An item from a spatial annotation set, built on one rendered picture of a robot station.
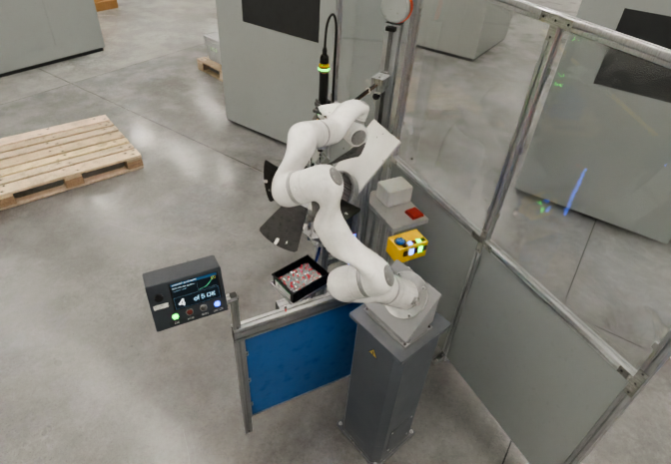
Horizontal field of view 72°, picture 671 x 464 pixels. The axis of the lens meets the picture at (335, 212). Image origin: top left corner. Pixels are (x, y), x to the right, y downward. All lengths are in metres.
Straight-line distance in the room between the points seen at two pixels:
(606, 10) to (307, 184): 3.15
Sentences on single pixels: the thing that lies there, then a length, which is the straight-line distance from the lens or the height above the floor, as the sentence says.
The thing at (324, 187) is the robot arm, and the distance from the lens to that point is 1.32.
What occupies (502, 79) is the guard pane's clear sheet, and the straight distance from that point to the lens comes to 2.15.
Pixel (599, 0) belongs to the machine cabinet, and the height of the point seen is 1.74.
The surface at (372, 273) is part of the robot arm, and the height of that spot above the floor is 1.41.
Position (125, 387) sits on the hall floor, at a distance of 3.03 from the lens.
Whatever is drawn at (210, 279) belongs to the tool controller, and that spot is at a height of 1.22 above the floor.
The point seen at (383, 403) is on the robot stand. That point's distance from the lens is 2.20.
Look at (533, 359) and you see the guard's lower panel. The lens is 2.44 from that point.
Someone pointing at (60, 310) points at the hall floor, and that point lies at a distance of 3.55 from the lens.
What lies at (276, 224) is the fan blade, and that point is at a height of 1.01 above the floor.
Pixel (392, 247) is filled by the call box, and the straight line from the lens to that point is 2.13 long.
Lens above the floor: 2.44
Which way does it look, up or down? 38 degrees down
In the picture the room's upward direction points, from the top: 4 degrees clockwise
